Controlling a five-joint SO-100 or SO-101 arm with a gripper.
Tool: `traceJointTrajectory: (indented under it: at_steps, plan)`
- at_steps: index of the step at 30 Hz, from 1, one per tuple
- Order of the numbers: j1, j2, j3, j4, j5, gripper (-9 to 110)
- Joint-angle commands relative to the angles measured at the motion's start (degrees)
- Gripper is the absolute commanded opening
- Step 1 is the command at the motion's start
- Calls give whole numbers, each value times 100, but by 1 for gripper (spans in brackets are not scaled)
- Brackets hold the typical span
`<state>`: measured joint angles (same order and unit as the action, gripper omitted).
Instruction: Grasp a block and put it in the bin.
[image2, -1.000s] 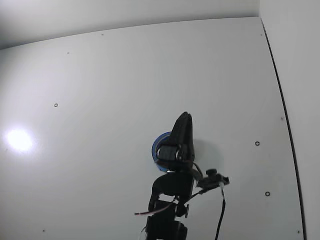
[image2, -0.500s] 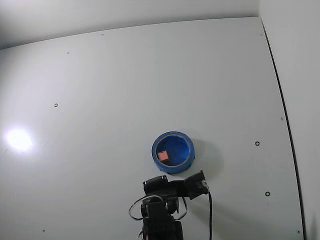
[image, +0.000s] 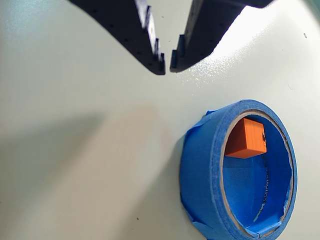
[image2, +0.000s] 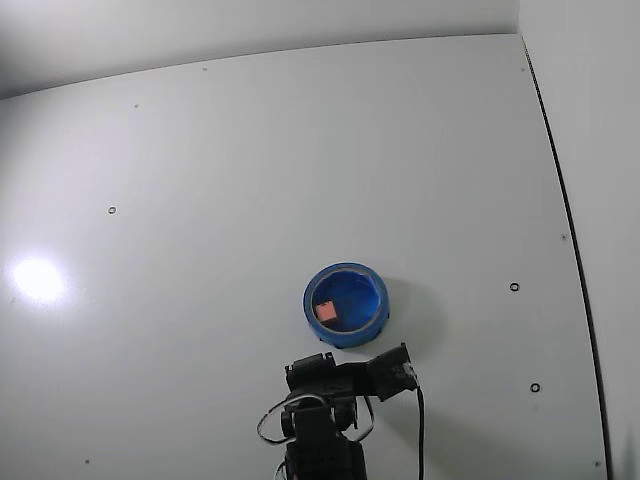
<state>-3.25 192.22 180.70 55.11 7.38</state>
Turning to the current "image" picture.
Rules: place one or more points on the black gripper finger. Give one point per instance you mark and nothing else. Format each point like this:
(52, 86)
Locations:
(125, 20)
(207, 30)

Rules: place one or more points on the blue tape roll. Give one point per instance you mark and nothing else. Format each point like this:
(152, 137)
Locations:
(200, 162)

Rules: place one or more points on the small orange cube block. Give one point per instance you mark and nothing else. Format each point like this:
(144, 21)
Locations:
(252, 140)

